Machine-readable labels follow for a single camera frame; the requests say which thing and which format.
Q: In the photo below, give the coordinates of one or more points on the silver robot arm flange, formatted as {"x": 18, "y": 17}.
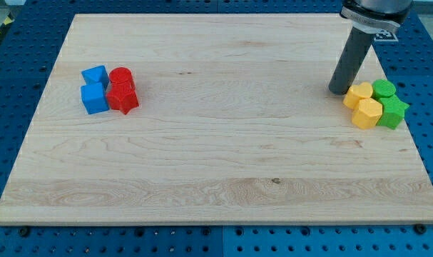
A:
{"x": 372, "y": 16}

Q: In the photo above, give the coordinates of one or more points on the red circle block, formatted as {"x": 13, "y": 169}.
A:
{"x": 122, "y": 77}

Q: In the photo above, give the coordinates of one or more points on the yellow heart block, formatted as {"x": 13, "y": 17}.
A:
{"x": 356, "y": 93}

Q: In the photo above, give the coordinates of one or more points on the green circle block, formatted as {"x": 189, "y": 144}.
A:
{"x": 383, "y": 89}

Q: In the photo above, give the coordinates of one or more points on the wooden board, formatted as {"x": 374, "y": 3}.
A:
{"x": 235, "y": 126}

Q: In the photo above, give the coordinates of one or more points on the red star block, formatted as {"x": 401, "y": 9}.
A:
{"x": 122, "y": 98}

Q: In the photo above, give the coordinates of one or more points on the blue cube block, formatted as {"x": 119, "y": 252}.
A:
{"x": 94, "y": 98}

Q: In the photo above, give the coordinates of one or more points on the blue triangle block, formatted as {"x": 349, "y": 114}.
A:
{"x": 97, "y": 74}

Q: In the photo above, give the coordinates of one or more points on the yellow hexagon block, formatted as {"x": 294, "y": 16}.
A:
{"x": 367, "y": 113}

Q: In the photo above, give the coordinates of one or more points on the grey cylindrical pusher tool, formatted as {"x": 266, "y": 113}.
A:
{"x": 356, "y": 47}

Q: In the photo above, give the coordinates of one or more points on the green star block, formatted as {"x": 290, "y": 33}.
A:
{"x": 393, "y": 111}

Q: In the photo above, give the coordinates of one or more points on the fiducial marker tag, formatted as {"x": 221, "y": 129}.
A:
{"x": 385, "y": 36}

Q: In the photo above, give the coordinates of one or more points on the black bolt left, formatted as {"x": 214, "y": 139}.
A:
{"x": 24, "y": 231}

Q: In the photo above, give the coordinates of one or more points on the black bolt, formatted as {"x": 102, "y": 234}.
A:
{"x": 24, "y": 231}
{"x": 420, "y": 228}

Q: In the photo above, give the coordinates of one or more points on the black bolt right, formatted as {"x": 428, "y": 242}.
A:
{"x": 420, "y": 228}

